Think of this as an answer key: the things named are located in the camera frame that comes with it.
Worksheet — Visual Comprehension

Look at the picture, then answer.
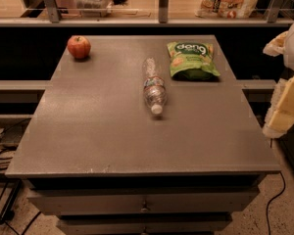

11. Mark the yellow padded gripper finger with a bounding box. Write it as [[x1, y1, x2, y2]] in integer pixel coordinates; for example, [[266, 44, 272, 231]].
[[263, 31, 287, 57], [263, 76, 294, 138]]

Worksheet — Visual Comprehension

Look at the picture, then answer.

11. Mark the clear plastic water bottle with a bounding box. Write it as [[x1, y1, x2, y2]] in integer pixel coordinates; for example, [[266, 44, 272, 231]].
[[143, 58, 168, 116]]

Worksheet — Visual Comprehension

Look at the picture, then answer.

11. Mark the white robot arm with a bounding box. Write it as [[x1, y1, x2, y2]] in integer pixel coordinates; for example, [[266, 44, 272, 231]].
[[263, 23, 294, 138]]

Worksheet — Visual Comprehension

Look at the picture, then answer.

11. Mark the colourful snack bag on shelf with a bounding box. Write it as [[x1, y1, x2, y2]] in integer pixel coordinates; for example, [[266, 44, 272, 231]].
[[195, 0, 258, 19]]

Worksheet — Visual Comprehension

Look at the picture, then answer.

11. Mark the green snack bag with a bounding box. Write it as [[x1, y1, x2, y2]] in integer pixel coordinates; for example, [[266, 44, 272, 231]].
[[167, 41, 221, 81]]

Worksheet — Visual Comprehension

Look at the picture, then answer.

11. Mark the grey drawer cabinet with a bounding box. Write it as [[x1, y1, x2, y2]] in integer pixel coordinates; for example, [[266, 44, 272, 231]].
[[5, 34, 282, 235]]

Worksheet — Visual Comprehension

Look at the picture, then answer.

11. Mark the upper grey drawer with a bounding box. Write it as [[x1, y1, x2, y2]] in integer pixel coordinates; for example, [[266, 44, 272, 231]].
[[27, 187, 259, 215]]

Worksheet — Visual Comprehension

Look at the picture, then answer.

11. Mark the grey drawer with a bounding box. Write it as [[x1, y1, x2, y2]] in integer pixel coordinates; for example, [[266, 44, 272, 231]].
[[57, 214, 232, 235], [27, 187, 259, 215]]

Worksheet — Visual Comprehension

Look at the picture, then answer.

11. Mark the lower grey drawer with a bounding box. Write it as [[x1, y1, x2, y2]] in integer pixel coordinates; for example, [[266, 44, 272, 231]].
[[57, 214, 232, 235]]

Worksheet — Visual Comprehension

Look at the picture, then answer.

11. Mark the clear plastic container on shelf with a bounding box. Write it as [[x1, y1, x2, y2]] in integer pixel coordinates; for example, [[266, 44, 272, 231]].
[[74, 0, 112, 18]]

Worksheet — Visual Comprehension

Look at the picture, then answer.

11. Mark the red apple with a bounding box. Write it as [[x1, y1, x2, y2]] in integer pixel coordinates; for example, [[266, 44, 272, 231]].
[[67, 35, 91, 59]]

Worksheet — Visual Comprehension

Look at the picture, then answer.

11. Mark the metal shelf rack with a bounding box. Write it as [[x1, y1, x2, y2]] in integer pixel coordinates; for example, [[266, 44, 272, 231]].
[[0, 0, 294, 27]]

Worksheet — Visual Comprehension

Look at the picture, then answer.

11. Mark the black cable right floor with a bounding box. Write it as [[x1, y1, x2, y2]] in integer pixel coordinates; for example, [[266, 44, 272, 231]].
[[265, 171, 287, 235]]

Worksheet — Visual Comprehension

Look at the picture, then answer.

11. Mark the black cables left floor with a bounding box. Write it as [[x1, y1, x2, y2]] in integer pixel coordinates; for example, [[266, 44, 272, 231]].
[[0, 117, 43, 235]]

